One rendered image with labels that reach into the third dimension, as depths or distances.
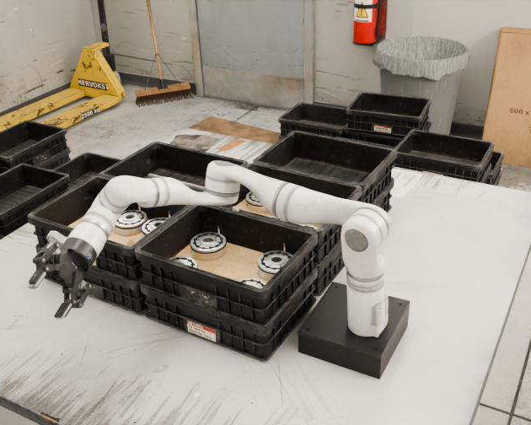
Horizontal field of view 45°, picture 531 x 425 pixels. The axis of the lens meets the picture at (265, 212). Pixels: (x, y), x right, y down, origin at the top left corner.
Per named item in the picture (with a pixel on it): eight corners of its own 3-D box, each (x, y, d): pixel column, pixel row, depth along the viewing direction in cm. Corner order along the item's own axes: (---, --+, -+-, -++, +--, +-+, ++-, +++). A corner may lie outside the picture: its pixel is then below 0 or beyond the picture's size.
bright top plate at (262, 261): (301, 256, 176) (301, 255, 176) (286, 276, 168) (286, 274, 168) (267, 249, 180) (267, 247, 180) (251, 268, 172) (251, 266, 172)
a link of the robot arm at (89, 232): (66, 266, 143) (79, 245, 147) (105, 263, 138) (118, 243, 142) (43, 236, 138) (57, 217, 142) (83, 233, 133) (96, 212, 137)
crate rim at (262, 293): (319, 240, 174) (319, 233, 172) (264, 302, 151) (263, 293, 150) (198, 207, 192) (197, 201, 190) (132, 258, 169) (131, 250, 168)
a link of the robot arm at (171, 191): (139, 206, 159) (142, 173, 157) (222, 196, 177) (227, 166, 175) (159, 218, 153) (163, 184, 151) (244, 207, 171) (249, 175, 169)
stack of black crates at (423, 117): (429, 175, 371) (437, 99, 348) (411, 201, 346) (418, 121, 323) (360, 163, 389) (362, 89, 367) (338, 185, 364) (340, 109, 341)
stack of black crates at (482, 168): (482, 224, 323) (496, 142, 300) (468, 255, 300) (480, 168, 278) (404, 208, 340) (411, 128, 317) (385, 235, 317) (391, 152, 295)
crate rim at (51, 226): (198, 207, 192) (197, 201, 190) (132, 258, 169) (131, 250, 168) (98, 180, 210) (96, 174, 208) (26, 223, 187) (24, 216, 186)
